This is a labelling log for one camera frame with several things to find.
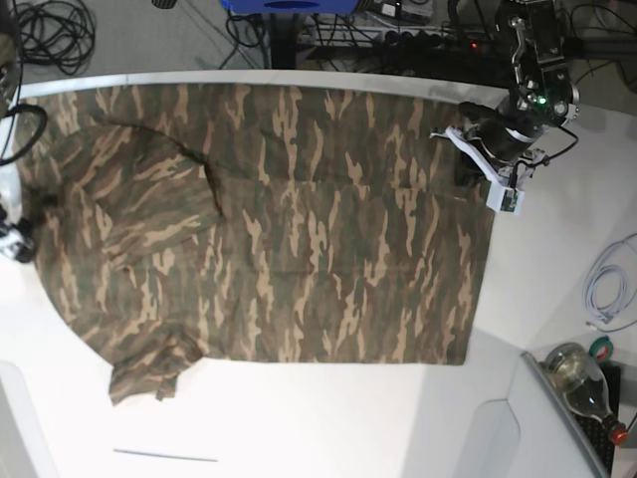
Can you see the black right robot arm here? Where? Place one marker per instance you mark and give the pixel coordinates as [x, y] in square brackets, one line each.
[11, 108]

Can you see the green tape roll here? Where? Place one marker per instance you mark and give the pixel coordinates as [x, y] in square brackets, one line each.
[601, 349]

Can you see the blue box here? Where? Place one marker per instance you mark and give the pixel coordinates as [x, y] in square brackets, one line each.
[246, 7]

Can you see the clear plastic bottle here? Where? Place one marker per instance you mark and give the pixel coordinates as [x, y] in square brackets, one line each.
[581, 383]

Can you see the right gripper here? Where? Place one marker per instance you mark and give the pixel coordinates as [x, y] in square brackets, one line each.
[17, 242]

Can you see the camouflage t-shirt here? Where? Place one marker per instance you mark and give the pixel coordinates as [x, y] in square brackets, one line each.
[175, 223]

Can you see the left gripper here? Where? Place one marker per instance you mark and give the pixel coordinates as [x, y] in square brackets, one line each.
[497, 142]

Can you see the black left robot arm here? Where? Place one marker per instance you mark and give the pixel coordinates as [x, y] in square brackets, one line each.
[541, 96]

